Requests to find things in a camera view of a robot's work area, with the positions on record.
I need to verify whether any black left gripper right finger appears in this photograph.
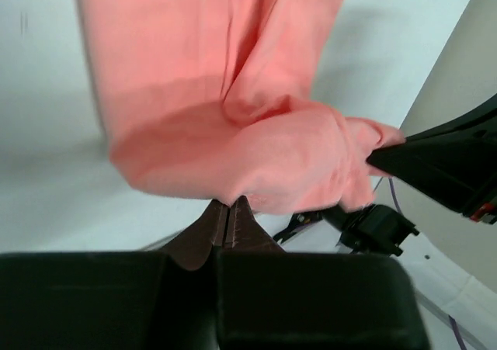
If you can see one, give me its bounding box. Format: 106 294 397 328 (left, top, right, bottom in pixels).
223 196 283 252

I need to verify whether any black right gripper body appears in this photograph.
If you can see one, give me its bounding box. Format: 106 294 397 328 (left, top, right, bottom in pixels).
463 196 496 224

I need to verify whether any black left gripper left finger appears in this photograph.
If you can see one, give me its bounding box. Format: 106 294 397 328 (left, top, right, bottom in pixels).
165 200 229 271

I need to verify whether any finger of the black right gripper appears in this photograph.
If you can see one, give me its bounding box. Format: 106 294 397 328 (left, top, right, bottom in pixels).
367 107 496 214

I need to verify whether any pink t shirt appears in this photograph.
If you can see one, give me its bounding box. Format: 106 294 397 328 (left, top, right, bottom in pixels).
79 0 405 214

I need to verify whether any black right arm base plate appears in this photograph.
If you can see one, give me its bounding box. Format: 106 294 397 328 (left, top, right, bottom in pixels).
273 210 329 245

